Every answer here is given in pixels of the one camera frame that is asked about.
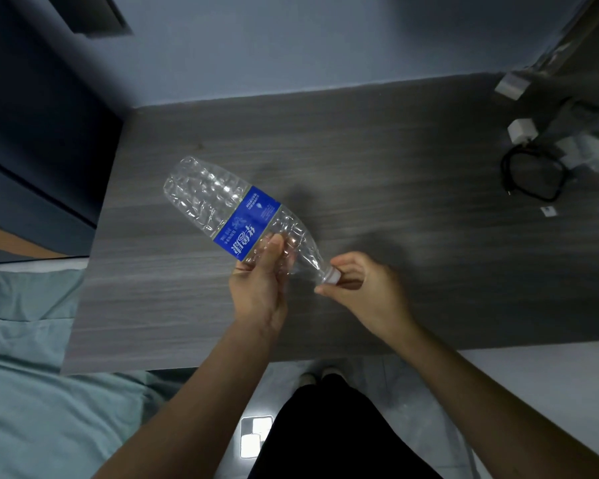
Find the white bottle cap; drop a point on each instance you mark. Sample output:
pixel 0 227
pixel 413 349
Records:
pixel 332 276

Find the light green bed sheet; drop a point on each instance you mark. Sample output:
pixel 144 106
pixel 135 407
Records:
pixel 45 384

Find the person's left thumb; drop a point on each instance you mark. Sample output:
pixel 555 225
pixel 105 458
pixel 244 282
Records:
pixel 272 251

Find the person's left hand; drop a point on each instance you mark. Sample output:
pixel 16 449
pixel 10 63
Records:
pixel 257 290

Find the person's right forearm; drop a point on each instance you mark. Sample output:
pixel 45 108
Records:
pixel 489 409

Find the small white square tag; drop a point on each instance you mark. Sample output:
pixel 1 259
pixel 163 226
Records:
pixel 548 211

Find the person's right hand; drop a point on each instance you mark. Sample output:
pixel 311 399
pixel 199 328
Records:
pixel 377 296

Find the person's left forearm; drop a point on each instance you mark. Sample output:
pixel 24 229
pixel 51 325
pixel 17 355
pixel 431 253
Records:
pixel 194 404

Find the white power strip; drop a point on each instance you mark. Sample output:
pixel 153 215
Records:
pixel 589 149

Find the person's right thumb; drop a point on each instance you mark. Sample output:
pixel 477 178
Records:
pixel 329 289

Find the white charger plug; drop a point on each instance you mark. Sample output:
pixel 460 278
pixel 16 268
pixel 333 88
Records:
pixel 512 85
pixel 522 131

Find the person's black trousers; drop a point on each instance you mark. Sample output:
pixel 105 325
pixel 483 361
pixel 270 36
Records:
pixel 334 433

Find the clear plastic bottle blue label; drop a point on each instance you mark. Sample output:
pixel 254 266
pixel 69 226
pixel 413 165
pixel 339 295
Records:
pixel 239 214

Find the dark blue cabinet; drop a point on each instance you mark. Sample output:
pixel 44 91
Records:
pixel 35 129

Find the person's shoes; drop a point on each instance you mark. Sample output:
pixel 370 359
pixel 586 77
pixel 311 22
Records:
pixel 319 376

